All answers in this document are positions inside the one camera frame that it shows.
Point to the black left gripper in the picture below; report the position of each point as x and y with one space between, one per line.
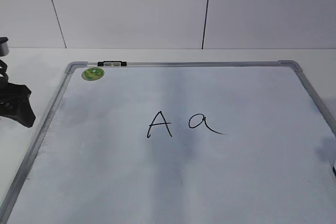
15 104

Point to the black hanging clip on frame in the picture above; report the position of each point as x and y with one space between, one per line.
112 64

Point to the white board with grey frame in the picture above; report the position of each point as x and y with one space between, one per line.
198 142

